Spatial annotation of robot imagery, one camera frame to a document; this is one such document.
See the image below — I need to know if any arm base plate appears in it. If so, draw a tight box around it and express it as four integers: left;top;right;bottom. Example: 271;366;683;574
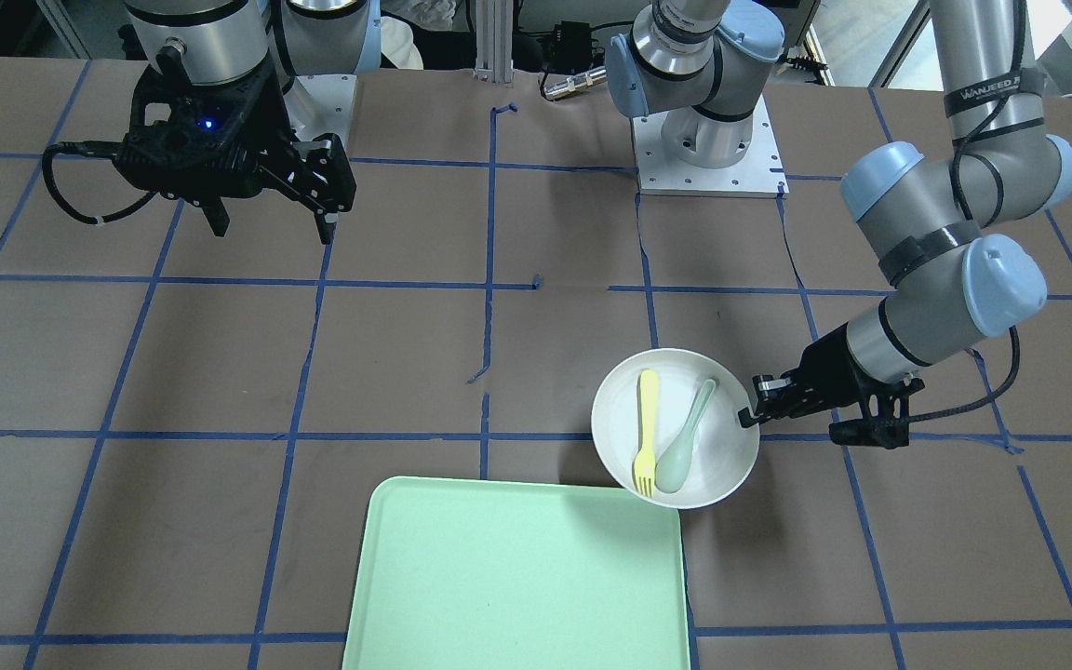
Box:
631;96;788;198
285;74;358;144

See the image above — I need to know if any light green tray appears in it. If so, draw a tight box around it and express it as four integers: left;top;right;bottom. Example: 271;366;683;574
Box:
342;476;690;669

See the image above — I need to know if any pale green plastic spoon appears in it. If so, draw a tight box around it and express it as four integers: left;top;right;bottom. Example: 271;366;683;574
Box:
655;378;718;493

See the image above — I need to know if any white round plate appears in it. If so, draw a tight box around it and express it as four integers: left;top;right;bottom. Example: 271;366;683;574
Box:
590;348;760;510

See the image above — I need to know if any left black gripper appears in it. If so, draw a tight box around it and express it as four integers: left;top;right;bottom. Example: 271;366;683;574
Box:
736;318;923;449

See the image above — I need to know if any yellow plastic fork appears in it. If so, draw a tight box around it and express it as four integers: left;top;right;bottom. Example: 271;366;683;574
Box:
631;368;661;498

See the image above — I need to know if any black power adapter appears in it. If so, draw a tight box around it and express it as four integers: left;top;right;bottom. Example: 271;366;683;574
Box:
542;21;601;74

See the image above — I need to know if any aluminium frame post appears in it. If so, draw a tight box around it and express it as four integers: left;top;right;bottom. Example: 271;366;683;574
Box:
467;0;515;87

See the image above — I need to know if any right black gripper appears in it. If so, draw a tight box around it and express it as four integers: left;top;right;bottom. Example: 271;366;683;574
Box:
114;62;356;245

